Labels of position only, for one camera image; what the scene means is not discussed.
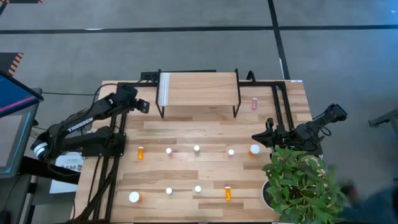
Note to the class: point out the small orange pill bottle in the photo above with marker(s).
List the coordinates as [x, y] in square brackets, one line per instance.
[140, 152]
[228, 193]

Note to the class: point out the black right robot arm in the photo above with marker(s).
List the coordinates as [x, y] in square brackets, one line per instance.
[311, 130]

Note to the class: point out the green leafy plant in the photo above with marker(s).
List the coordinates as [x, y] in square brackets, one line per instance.
[298, 186]

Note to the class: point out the white plant pot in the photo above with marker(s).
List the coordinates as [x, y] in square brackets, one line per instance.
[264, 194]

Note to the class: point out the wooden shelf with black frame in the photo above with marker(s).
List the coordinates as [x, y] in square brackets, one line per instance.
[199, 90]

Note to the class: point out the white paper sheet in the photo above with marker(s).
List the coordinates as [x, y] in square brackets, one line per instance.
[66, 161]

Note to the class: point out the striped hazard floor mat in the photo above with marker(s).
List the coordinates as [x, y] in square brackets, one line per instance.
[7, 62]

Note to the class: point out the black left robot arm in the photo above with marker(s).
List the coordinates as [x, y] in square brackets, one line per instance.
[79, 124]

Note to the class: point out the small white bottle row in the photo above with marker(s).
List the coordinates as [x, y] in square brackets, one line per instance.
[196, 148]
[168, 151]

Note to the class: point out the person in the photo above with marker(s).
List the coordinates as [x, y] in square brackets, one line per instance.
[379, 205]

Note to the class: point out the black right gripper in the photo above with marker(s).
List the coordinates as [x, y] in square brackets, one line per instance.
[283, 137]

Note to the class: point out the blue screen monitor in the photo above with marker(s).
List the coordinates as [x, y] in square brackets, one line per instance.
[15, 93]

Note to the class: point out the grey metal stand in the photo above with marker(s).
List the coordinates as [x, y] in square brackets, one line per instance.
[387, 118]

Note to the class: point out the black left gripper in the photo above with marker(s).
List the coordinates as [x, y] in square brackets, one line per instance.
[140, 105]

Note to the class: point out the black support beam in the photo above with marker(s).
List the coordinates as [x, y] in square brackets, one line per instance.
[46, 169]

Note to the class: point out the black aluminium rail frame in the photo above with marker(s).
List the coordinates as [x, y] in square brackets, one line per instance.
[264, 83]

